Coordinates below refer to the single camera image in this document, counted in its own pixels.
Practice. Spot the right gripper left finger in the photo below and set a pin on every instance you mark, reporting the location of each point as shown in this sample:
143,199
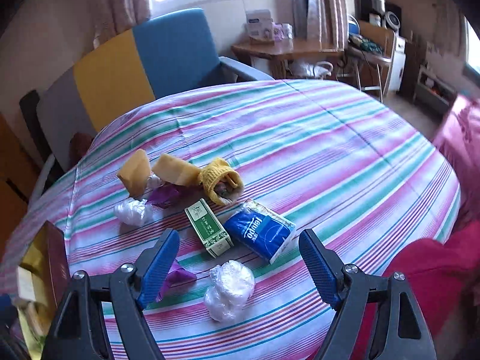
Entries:
78,330

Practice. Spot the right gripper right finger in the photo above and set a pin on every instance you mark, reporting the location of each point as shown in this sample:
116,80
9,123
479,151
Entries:
399,330

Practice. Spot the white plastic bag ball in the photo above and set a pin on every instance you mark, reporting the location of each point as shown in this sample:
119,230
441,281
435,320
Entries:
232,284

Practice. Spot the yellow sponge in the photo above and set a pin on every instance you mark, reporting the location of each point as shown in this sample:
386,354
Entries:
135,172
176,171

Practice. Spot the yellow knitted sock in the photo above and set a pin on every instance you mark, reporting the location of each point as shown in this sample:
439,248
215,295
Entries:
220,182

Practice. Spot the dark red storage box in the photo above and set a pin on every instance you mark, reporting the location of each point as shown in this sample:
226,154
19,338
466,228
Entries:
42,276

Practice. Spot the red blanket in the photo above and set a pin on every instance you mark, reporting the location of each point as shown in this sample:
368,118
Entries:
445,281

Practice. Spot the small purple wrapper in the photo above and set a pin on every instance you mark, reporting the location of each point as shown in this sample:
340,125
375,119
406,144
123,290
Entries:
176,275

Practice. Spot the green white carton box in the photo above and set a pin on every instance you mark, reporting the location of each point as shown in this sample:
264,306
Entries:
209,229

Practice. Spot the blue tissue pack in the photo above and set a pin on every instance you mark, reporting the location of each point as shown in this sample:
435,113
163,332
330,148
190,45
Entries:
260,229

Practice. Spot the white crumpled wrapper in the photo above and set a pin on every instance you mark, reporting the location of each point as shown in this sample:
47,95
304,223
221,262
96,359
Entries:
154,182

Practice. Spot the pink patterned quilt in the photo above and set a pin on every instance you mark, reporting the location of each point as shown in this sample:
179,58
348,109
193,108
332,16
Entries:
457,139

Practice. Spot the striped bed sheet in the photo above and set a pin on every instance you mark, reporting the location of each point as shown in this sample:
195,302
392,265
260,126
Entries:
320,153

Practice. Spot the wooden shelf stand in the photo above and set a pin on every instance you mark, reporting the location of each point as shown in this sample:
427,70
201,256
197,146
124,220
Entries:
370,52

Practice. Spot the blue yellow grey chair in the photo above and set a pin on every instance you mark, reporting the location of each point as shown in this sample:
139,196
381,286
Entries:
170,54

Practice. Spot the wooden desk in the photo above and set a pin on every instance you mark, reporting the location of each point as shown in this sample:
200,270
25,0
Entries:
277,53

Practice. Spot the white product box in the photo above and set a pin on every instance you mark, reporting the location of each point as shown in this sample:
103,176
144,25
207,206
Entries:
259,25

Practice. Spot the striped curtain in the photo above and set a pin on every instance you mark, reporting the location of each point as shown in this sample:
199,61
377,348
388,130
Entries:
322,20

